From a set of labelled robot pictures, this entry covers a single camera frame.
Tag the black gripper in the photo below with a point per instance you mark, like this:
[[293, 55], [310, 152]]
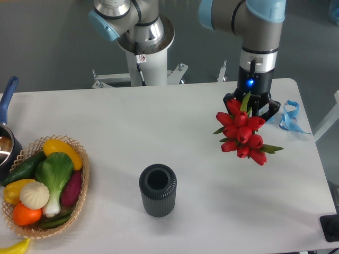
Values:
[[256, 69]]

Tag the red tulip bouquet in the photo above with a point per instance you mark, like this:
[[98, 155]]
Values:
[[240, 131]]

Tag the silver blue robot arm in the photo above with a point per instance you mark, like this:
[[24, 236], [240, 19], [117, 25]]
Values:
[[258, 23]]

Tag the dark grey ribbed vase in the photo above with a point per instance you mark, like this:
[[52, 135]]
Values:
[[158, 184]]

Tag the blue ribbon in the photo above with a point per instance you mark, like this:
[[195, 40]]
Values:
[[288, 120]]

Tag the black device at edge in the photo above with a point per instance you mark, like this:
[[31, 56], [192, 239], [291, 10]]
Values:
[[329, 225]]

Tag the purple sweet potato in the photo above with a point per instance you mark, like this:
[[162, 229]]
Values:
[[72, 191]]

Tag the green bok choy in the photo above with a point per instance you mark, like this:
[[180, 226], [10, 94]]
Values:
[[55, 172]]

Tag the woven bamboo basket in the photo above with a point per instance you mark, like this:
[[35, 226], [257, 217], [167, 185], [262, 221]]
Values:
[[35, 231]]

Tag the dark green pea pods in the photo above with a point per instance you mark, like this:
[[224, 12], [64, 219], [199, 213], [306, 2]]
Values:
[[56, 221]]

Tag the green cucumber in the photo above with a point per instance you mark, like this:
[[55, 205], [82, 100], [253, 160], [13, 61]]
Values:
[[25, 170]]

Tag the white steamed bun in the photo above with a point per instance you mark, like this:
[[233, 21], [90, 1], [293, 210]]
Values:
[[34, 195]]

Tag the orange fruit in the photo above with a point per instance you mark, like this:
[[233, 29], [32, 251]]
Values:
[[23, 215]]

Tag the yellow bell pepper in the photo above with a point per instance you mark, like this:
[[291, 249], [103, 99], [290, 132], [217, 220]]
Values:
[[12, 191]]

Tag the yellow banana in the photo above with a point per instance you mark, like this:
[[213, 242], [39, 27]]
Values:
[[18, 248]]

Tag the white frame bar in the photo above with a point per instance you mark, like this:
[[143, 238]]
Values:
[[330, 118]]

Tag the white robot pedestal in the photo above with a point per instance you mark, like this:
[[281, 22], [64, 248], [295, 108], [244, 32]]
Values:
[[146, 49]]

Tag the blue handled saucepan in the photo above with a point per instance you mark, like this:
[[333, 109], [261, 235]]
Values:
[[10, 146]]

